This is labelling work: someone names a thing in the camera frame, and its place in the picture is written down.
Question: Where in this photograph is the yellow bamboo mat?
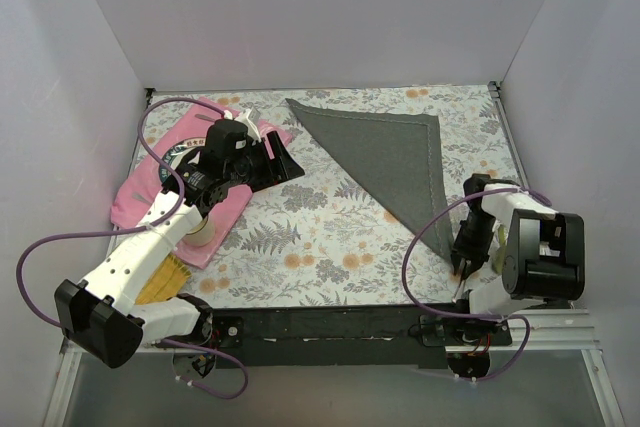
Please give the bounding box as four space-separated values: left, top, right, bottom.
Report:
135 254 191 305

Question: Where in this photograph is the aluminium frame rail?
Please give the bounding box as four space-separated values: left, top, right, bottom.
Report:
42 81 626 427

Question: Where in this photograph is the silver table knife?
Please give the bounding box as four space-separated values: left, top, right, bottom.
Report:
452 280 466 303

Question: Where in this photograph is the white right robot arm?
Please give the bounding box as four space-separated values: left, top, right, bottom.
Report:
451 174 586 345

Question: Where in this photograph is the cream mug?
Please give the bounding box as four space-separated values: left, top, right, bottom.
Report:
183 217 216 247

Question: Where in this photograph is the pink cloth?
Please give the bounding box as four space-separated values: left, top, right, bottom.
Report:
109 95 292 271

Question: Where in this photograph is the floral patterned table mat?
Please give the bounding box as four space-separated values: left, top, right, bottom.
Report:
144 85 520 308

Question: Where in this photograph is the dark round plate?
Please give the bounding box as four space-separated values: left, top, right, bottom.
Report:
162 137 205 169

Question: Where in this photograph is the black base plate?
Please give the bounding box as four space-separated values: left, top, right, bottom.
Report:
207 304 512 369

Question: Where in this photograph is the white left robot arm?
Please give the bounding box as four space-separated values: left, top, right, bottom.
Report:
54 119 304 368

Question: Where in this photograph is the grey cloth napkin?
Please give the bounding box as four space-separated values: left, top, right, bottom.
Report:
285 98 454 263

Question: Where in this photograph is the light green mug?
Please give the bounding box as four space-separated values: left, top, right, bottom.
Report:
492 224 508 274

